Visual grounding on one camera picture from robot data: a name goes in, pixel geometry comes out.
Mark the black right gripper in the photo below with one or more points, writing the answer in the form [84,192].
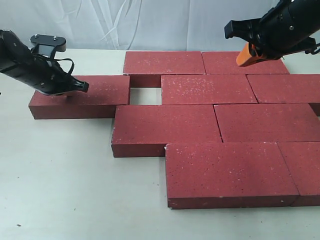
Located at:
[284,30]

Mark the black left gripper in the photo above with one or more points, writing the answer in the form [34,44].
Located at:
[41,73]

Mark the red brick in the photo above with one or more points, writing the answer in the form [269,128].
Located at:
[227,175]
[206,89]
[104,94]
[224,63]
[287,89]
[271,122]
[145,130]
[303,162]

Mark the red brick top back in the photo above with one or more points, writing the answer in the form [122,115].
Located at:
[104,94]

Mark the red brick hidden row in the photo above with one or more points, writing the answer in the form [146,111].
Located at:
[145,68]

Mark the white fabric backdrop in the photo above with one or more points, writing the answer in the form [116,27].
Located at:
[136,25]

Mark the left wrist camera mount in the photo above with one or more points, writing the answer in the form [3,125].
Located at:
[48,45]

